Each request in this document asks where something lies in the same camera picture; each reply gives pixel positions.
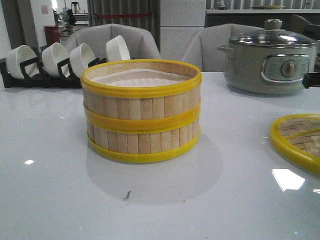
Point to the bamboo steamer basket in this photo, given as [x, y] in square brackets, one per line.
[142, 110]
[143, 148]

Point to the glass pot lid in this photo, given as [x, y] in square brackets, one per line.
[274, 37]

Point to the grey electric cooking pot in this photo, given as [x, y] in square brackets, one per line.
[267, 70]

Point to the grey chair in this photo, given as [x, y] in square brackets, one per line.
[140, 42]
[201, 50]

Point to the woven bamboo steamer lid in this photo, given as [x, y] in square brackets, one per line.
[297, 138]

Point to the right grey chair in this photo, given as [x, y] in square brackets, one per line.
[201, 50]

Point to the left grey chair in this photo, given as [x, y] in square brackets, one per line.
[140, 42]

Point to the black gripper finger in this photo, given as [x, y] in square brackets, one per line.
[311, 79]

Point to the white cabinet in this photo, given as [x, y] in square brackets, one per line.
[179, 20]

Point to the red bin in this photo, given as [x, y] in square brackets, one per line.
[52, 34]

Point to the white bowl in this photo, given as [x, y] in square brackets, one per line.
[117, 50]
[51, 56]
[80, 57]
[15, 57]

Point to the black dish rack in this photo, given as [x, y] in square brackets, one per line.
[66, 77]

